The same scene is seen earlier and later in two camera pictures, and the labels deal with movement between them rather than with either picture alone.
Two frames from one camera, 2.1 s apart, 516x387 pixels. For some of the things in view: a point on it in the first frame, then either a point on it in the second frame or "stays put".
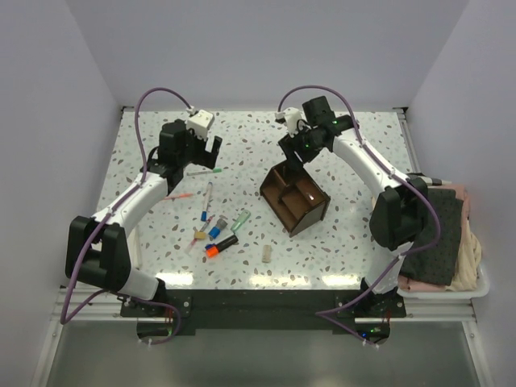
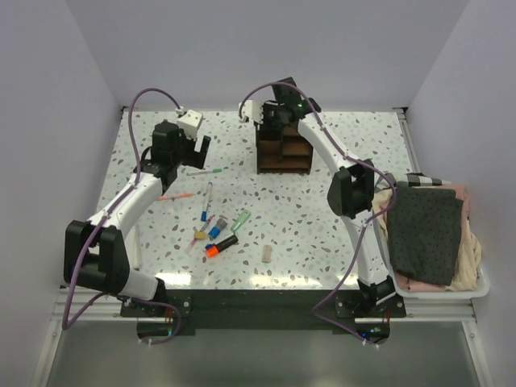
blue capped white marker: (206, 201) stays put
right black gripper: (289, 145) -> (265, 109)
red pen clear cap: (194, 241) stays put
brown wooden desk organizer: (293, 197) -> (283, 150)
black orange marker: (213, 251) stays put
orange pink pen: (179, 196) stays put
